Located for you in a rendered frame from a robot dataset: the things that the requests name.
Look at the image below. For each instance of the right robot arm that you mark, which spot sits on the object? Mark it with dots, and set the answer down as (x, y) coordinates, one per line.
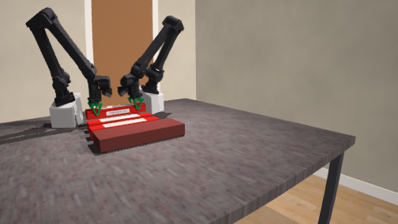
(37, 25)

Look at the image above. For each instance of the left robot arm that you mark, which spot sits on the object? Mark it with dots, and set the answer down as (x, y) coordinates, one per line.
(166, 37)

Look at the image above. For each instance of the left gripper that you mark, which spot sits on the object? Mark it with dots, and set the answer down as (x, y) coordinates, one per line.
(136, 99)

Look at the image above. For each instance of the red box of welding electrodes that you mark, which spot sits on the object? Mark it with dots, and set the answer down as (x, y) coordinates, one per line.
(111, 125)
(118, 119)
(111, 111)

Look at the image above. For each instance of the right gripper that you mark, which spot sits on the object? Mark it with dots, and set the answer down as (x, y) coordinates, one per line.
(92, 98)

